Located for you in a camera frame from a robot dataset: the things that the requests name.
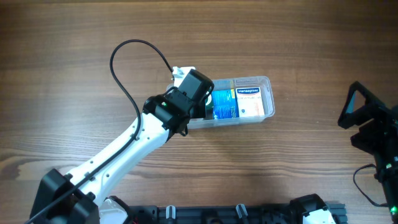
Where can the white Hansaplast plaster box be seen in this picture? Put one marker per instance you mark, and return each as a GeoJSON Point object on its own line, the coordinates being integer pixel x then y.
{"type": "Point", "coordinates": [249, 102]}

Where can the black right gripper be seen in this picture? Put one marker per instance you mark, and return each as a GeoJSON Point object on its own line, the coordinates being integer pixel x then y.
{"type": "Point", "coordinates": [384, 126]}

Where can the blue medicine box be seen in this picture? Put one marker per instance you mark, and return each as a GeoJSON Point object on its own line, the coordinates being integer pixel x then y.
{"type": "Point", "coordinates": [224, 104]}

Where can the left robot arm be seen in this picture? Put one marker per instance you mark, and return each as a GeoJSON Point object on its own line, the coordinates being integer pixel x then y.
{"type": "Point", "coordinates": [82, 194]}

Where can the green round-logo box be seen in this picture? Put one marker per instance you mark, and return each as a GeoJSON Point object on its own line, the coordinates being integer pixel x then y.
{"type": "Point", "coordinates": [209, 105]}

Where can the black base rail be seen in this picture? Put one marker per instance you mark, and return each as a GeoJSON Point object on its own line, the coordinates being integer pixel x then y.
{"type": "Point", "coordinates": [268, 213]}

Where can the clear plastic container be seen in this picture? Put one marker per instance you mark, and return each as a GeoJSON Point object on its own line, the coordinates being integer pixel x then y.
{"type": "Point", "coordinates": [233, 83]}

